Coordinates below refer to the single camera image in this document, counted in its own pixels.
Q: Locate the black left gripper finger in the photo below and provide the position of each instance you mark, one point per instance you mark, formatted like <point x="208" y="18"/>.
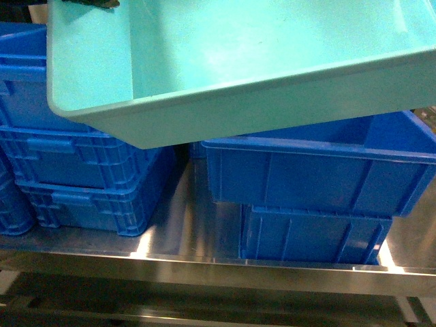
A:
<point x="105" y="4"/>

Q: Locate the teal plastic tray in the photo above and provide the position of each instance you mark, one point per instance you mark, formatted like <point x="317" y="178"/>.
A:
<point x="158" y="73"/>

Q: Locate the blue ribbed crate upper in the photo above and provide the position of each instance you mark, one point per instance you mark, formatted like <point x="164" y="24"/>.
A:
<point x="46" y="149"/>

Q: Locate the blue ribbed crate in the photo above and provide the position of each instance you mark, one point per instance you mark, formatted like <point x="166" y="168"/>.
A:
<point x="126" y="211"/>
<point x="46" y="149"/>

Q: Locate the blue ribbed crate lower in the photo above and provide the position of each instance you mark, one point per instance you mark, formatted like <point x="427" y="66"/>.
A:
<point x="126" y="211"/>

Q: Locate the blue crate far left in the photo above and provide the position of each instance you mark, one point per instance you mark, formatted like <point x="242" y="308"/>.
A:
<point x="17" y="214"/>

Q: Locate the steel shelf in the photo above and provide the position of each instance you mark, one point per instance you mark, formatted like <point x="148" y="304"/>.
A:
<point x="195" y="242"/>

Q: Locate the blue lower bin right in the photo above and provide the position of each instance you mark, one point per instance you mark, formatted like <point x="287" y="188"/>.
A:
<point x="285" y="234"/>

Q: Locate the blue open bin right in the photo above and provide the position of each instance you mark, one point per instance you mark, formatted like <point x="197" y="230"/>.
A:
<point x="372" y="165"/>

